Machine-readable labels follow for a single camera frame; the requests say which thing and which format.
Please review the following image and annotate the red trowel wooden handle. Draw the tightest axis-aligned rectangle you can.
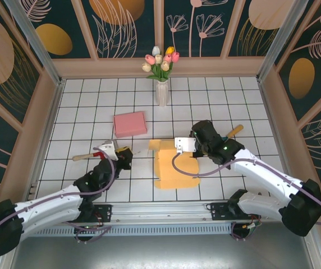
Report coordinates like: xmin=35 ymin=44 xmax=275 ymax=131
xmin=72 ymin=151 xmax=107 ymax=163

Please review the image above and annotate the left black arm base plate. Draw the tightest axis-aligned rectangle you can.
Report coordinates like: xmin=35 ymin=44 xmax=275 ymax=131
xmin=91 ymin=203 xmax=113 ymax=224

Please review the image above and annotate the yellow paper box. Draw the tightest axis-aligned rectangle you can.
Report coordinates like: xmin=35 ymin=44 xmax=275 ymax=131
xmin=148 ymin=137 xmax=201 ymax=191

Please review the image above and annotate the coloured wire bundle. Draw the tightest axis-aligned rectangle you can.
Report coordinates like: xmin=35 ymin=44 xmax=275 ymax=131
xmin=241 ymin=215 xmax=263 ymax=233

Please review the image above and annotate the grey slotted cable duct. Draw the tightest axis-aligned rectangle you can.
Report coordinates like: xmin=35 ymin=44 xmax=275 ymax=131
xmin=19 ymin=222 xmax=251 ymax=238

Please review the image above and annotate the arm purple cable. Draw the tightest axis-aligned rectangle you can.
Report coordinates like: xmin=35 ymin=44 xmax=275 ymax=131
xmin=0 ymin=150 xmax=115 ymax=250
xmin=171 ymin=152 xmax=321 ymax=242

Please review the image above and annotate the aluminium mounting rail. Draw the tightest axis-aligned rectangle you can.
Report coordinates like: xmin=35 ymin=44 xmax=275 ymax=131
xmin=7 ymin=198 xmax=314 ymax=225

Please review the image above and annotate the artificial tulip bouquet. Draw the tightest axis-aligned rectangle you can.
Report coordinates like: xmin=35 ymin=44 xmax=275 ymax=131
xmin=141 ymin=45 xmax=181 ymax=82

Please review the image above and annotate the white ribbed vase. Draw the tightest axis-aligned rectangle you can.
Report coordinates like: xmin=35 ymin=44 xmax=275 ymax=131
xmin=155 ymin=80 xmax=169 ymax=108

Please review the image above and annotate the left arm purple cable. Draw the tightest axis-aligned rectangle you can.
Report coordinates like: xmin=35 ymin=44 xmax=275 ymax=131
xmin=0 ymin=150 xmax=115 ymax=250

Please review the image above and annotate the aluminium frame post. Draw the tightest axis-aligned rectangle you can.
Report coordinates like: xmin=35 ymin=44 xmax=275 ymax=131
xmin=3 ymin=0 xmax=66 ymax=86
xmin=256 ymin=0 xmax=309 ymax=84

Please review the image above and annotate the pink paper box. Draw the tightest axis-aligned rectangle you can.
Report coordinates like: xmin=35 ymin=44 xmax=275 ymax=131
xmin=113 ymin=110 xmax=148 ymax=139

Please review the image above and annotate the grey metal sheet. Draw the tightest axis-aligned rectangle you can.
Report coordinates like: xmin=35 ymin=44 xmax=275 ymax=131
xmin=0 ymin=221 xmax=321 ymax=269

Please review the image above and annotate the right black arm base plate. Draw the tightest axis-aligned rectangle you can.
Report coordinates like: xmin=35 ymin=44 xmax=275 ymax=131
xmin=207 ymin=202 xmax=262 ymax=222

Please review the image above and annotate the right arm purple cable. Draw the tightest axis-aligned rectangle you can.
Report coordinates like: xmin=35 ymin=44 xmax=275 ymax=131
xmin=171 ymin=152 xmax=321 ymax=242

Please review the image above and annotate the teal garden fork wooden handle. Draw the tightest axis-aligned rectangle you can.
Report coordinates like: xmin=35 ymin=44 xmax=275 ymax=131
xmin=221 ymin=124 xmax=245 ymax=140

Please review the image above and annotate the aluminium table side rail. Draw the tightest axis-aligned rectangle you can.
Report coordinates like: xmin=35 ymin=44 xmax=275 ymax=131
xmin=257 ymin=78 xmax=301 ymax=200
xmin=22 ymin=78 xmax=66 ymax=203

